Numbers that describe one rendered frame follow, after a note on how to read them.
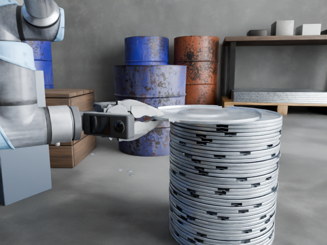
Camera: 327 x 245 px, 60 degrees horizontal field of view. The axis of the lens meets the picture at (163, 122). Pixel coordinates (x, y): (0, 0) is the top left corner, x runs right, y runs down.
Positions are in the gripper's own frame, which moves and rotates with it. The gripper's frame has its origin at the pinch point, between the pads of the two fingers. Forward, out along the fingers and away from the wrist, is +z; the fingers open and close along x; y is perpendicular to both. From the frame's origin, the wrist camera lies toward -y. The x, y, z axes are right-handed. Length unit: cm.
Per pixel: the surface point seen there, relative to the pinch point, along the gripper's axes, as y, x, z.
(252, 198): -13.0, 19.1, 17.8
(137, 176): 50, 34, 17
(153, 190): 32.9, 34.0, 15.2
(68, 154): 75, 27, -7
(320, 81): 173, 2, 348
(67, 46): 405, -49, 65
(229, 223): -12.1, 24.4, 11.6
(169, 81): 69, -6, 44
